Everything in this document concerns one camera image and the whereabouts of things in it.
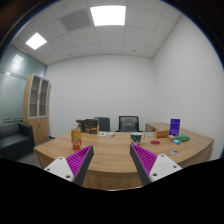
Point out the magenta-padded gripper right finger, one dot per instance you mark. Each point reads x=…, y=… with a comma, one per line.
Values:
x=146, y=160

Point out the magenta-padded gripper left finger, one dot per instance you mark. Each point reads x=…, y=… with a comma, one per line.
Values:
x=76, y=161

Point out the yellow-labelled tea bottle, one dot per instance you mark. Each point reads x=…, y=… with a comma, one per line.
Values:
x=76, y=138

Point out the flat round red coaster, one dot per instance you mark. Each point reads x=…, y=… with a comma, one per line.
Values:
x=155, y=142

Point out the green white-lined mug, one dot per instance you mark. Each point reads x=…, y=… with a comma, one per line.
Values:
x=136, y=138

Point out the white paper with circle print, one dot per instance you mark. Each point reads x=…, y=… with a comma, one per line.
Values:
x=149, y=134

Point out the small dark flat item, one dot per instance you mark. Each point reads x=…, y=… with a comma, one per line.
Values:
x=174, y=152

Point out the orange box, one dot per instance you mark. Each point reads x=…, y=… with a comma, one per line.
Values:
x=161, y=134

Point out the small tan box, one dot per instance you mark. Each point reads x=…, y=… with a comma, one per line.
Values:
x=171, y=137

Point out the small light blue box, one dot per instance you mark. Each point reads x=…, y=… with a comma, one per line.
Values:
x=176, y=142

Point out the wooden side desk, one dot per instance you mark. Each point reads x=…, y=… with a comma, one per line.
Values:
x=156, y=126

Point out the small brown cardboard box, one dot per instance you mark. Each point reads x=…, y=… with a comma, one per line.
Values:
x=94, y=130

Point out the green and white leaflet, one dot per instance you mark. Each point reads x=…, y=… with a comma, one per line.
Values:
x=106, y=134

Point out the black mesh-back office chair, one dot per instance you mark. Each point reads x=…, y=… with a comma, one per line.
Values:
x=128, y=124

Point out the large dark brown box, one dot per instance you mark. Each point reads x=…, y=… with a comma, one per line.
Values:
x=90, y=122

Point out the purple standing pouch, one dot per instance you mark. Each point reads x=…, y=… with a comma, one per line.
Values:
x=174, y=126

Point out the black solid-back office chair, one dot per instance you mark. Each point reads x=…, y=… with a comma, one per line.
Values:
x=104, y=123

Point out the wooden glass-door shelf cabinet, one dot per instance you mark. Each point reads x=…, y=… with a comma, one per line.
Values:
x=35, y=123

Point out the black leather sofa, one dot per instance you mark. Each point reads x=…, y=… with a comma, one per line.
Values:
x=15, y=141

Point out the small rectangular ceiling light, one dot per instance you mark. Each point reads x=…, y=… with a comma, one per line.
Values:
x=36, y=41

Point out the grey ceiling air vent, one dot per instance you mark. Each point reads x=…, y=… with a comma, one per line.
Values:
x=76, y=20

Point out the large rectangular ceiling light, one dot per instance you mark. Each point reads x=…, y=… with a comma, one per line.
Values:
x=108, y=15

